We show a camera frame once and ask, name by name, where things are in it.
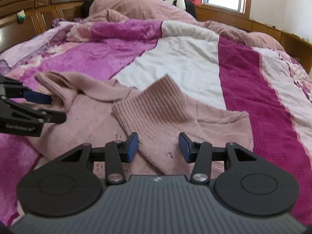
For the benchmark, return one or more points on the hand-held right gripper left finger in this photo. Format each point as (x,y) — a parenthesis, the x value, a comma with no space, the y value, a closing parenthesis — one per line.
(131,147)

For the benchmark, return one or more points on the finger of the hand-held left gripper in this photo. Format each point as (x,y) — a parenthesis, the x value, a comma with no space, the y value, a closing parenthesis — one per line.
(29,118)
(39,98)

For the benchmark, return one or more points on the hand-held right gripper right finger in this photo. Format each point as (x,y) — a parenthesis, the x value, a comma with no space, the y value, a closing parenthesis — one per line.
(185,148)

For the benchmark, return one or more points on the pink knitted sweater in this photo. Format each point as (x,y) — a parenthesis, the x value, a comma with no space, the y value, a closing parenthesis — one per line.
(158,107)

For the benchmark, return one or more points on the small white green item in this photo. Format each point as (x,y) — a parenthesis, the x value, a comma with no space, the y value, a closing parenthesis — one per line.
(21,15)

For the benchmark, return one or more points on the purple white striped quilt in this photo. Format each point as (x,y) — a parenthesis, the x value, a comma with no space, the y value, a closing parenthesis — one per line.
(243,82)

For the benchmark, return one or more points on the wooden headboard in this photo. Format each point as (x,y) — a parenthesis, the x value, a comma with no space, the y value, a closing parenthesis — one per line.
(48,7)

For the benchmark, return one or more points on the dusty pink blanket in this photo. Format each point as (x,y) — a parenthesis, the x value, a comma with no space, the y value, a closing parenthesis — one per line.
(136,7)

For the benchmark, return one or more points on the dark cloth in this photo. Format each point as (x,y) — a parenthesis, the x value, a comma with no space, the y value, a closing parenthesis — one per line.
(190,8)

